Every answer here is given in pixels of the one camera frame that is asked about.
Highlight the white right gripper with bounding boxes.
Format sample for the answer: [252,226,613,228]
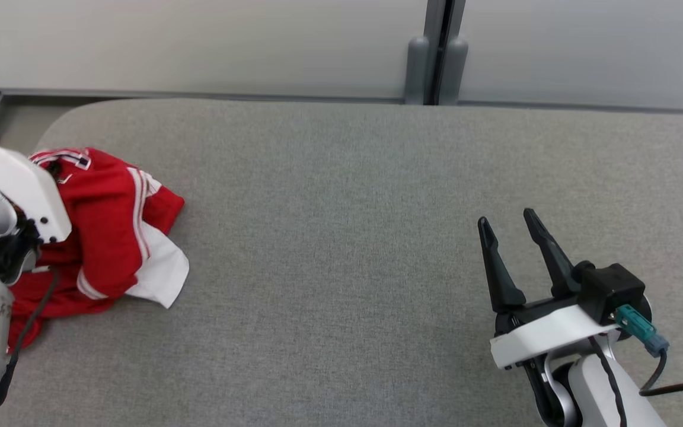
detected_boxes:
[477,208,623,371]

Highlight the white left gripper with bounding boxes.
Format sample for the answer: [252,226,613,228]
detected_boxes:
[0,145,73,244]

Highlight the red Bulls jersey white sleeves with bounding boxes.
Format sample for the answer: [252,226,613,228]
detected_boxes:
[27,147,190,309]

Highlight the right camera cable teal plug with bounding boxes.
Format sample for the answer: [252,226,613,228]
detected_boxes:
[614,304,683,397]

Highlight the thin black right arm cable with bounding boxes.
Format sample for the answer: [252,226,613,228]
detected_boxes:
[589,337,628,427]

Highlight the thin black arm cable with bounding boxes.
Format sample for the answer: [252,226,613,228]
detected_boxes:
[589,337,628,427]
[0,267,59,416]

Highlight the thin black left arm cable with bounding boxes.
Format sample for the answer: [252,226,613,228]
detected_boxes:
[0,267,59,416]

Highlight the grey partition post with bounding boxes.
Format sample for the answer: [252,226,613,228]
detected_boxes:
[404,0,470,106]

